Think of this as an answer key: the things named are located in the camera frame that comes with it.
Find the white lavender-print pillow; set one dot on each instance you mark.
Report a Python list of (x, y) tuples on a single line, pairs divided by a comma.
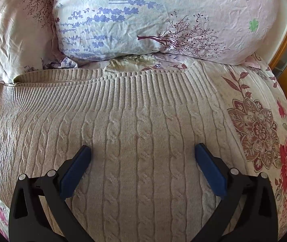
[(28, 40)]

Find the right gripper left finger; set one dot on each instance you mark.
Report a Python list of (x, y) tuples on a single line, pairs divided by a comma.
[(27, 219)]

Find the blue lavender-print pillow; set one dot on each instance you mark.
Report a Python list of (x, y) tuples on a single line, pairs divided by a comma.
[(222, 31)]

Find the beige cable-knit sweater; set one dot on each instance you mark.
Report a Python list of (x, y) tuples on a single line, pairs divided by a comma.
[(143, 183)]

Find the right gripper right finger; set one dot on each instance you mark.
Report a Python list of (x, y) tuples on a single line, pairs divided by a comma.
[(247, 210)]

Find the floral bed quilt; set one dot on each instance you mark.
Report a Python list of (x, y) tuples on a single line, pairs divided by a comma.
[(258, 114)]

